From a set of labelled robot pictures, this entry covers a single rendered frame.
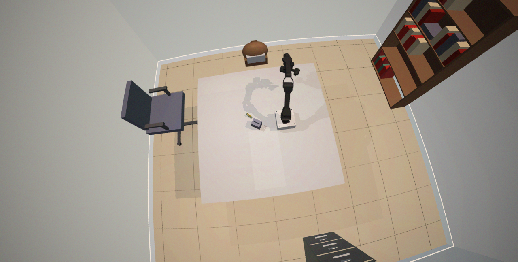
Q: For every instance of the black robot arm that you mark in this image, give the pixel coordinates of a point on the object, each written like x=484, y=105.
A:
x=288, y=87

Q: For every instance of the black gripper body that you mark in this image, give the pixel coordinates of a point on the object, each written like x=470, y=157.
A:
x=296, y=70

